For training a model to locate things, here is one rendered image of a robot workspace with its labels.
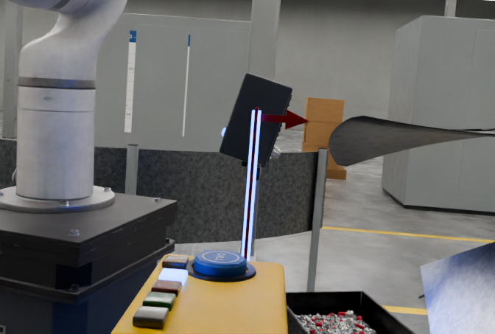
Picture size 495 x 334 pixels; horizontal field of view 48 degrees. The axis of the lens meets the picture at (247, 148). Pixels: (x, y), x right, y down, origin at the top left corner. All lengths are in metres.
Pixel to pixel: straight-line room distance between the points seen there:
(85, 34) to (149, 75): 5.84
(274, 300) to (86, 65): 0.61
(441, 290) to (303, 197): 2.07
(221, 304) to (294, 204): 2.35
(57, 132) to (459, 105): 6.24
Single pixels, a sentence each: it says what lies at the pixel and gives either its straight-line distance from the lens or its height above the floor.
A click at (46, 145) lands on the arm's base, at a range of 0.91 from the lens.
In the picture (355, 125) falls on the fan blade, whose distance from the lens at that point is 0.60.
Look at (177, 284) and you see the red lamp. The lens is 0.38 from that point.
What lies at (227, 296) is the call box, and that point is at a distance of 0.38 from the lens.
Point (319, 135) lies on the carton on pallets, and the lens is 8.72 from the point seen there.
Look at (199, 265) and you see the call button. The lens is 0.42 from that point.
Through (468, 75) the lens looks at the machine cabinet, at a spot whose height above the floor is 1.61.
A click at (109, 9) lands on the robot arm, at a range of 0.96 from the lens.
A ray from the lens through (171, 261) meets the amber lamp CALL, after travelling 0.43.
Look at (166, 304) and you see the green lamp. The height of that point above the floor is 1.08.
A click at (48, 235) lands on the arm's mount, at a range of 0.77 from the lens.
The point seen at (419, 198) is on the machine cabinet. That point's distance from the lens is 6.89.
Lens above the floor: 1.21
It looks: 5 degrees down
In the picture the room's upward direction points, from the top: 4 degrees clockwise
